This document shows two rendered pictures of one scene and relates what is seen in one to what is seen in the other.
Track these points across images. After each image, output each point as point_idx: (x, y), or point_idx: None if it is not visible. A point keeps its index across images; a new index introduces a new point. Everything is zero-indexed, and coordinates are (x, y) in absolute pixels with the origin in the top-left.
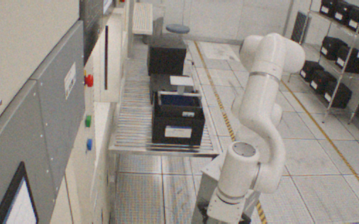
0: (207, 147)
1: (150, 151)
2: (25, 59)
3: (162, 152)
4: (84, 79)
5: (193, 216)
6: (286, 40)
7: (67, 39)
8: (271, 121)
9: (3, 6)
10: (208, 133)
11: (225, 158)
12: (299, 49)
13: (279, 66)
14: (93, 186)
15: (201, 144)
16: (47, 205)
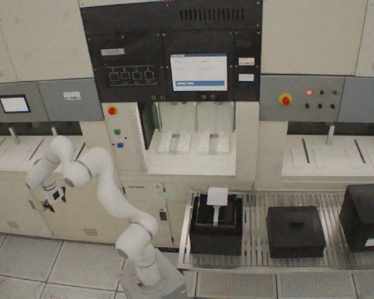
0: (188, 258)
1: (184, 214)
2: (33, 75)
3: (183, 223)
4: (99, 105)
5: None
6: (63, 150)
7: (68, 80)
8: (39, 165)
9: (21, 62)
10: (212, 265)
11: None
12: (63, 166)
13: (47, 149)
14: (130, 173)
15: (193, 255)
16: (40, 115)
